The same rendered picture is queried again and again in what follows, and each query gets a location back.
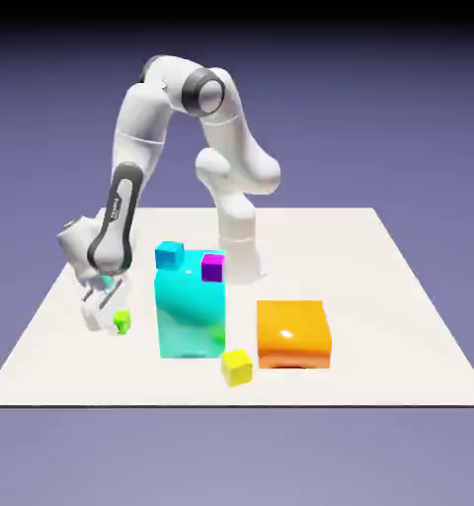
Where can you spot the small yellow cube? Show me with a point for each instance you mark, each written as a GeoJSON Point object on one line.
{"type": "Point", "coordinates": [237, 368]}

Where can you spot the large cyan box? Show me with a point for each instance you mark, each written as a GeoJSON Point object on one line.
{"type": "Point", "coordinates": [189, 308]}

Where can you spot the small green cube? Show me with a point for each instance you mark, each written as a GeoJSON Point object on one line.
{"type": "Point", "coordinates": [122, 321]}

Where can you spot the small purple cube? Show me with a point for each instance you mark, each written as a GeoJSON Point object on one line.
{"type": "Point", "coordinates": [212, 268]}

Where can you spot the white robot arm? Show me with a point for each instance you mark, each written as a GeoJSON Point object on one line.
{"type": "Point", "coordinates": [139, 118]}

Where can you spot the small blue cube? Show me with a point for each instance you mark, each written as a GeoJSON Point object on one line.
{"type": "Point", "coordinates": [169, 255]}

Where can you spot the large orange box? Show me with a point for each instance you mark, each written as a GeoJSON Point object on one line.
{"type": "Point", "coordinates": [292, 332]}

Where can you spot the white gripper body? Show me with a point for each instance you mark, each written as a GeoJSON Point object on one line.
{"type": "Point", "coordinates": [98, 306]}

